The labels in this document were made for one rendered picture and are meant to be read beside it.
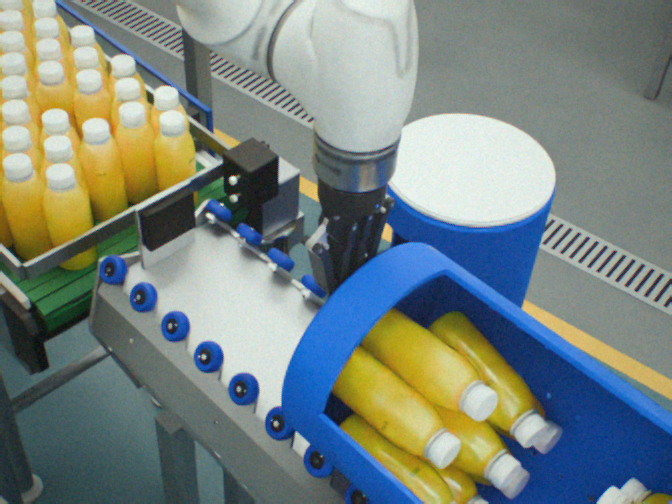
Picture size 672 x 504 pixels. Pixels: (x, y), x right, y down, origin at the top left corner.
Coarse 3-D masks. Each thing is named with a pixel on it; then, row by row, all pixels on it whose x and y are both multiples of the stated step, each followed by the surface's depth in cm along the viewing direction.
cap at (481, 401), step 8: (480, 384) 107; (472, 392) 106; (480, 392) 106; (488, 392) 106; (496, 392) 107; (472, 400) 106; (480, 400) 105; (488, 400) 106; (496, 400) 108; (464, 408) 107; (472, 408) 106; (480, 408) 106; (488, 408) 107; (472, 416) 106; (480, 416) 107
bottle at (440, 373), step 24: (384, 336) 113; (408, 336) 112; (432, 336) 112; (384, 360) 114; (408, 360) 111; (432, 360) 109; (456, 360) 108; (432, 384) 108; (456, 384) 107; (456, 408) 108
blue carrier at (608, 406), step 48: (384, 288) 106; (432, 288) 125; (480, 288) 110; (336, 336) 105; (528, 336) 117; (288, 384) 109; (528, 384) 121; (576, 384) 115; (624, 384) 102; (336, 432) 106; (576, 432) 118; (624, 432) 113; (384, 480) 103; (528, 480) 120; (576, 480) 118; (624, 480) 115
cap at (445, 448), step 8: (440, 440) 106; (448, 440) 106; (456, 440) 107; (432, 448) 107; (440, 448) 106; (448, 448) 106; (456, 448) 108; (432, 456) 107; (440, 456) 106; (448, 456) 107; (440, 464) 106; (448, 464) 108
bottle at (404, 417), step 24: (360, 360) 112; (336, 384) 112; (360, 384) 111; (384, 384) 110; (408, 384) 112; (360, 408) 111; (384, 408) 109; (408, 408) 108; (432, 408) 109; (384, 432) 109; (408, 432) 107; (432, 432) 107
